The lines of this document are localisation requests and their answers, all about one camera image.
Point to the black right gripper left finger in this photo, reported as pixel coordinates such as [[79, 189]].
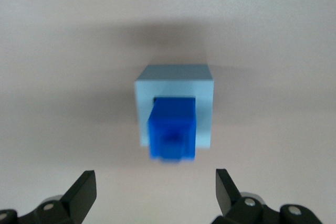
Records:
[[78, 200]]

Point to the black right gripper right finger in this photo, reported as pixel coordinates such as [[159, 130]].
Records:
[[227, 197]]

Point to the blue plastic insert part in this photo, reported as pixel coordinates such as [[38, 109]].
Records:
[[170, 124]]

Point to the gray square socket base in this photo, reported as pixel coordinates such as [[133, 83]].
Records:
[[173, 85]]

